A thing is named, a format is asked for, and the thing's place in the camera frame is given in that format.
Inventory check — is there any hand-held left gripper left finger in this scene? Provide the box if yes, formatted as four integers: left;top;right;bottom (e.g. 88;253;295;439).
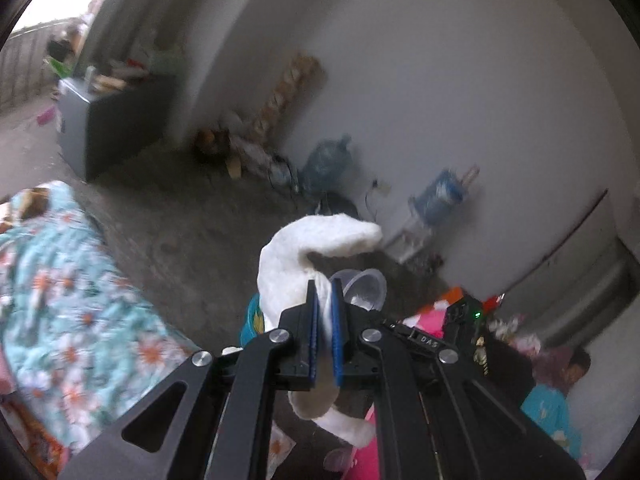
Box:
57;280;321;480

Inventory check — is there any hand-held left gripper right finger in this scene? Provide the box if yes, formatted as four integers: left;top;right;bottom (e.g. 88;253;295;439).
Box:
330;277;588;480

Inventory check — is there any clear plastic bowl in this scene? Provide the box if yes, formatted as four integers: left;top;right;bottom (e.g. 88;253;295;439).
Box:
332;269;388;318

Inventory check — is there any blue mesh bin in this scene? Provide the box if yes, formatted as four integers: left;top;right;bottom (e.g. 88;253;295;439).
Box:
239;290;388;351

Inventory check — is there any white cloth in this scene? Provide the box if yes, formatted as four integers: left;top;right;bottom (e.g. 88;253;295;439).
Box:
255;214;385;448

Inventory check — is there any clear blue water jug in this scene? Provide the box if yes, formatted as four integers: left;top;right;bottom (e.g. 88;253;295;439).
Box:
302;134;356;193

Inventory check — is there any black basket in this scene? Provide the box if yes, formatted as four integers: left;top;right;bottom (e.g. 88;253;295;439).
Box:
194;129;232;161

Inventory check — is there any tall patterned cardboard box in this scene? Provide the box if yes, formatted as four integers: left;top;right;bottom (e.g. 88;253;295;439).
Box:
252;52;328;141

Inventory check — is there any floral light blue quilt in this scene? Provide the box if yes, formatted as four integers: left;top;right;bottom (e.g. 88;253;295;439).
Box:
0;180;201;456

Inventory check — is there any grey cabinet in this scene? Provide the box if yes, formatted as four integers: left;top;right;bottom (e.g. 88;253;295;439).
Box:
56;76;183;182

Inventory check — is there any grey curtain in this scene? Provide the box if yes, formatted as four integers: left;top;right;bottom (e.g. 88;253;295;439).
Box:
80;0;211;81

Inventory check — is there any metal window railing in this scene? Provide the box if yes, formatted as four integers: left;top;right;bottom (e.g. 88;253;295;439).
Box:
0;20;86;111

